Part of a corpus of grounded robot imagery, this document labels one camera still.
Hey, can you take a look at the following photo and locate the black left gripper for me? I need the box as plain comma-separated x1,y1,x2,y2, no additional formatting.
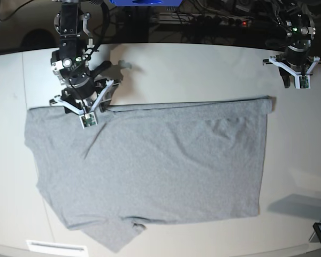
278,63,309,88

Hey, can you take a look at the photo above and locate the white power strip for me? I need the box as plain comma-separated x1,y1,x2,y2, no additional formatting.
151,12,252,27

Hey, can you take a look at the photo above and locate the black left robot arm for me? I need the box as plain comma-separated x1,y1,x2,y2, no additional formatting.
269,1,320,89

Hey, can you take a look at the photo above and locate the grey T-shirt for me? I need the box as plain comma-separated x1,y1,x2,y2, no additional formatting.
25,97,272,252

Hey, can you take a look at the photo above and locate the blue plastic mount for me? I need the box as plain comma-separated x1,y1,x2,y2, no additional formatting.
110,0,182,7

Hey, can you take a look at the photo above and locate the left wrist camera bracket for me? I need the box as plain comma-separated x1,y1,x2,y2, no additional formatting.
262,55,321,89

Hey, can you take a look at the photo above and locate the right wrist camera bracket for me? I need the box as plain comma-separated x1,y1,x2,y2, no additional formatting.
50,79,121,129

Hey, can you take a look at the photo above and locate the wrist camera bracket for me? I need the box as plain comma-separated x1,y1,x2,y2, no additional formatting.
50,79,121,129
262,55,321,89

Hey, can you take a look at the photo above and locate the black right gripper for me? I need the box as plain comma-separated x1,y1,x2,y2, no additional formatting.
60,80,114,115

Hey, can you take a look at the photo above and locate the white label strip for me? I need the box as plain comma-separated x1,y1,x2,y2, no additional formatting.
26,239,87,251

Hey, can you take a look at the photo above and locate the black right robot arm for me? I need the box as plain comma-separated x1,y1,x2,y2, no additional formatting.
50,1,112,115

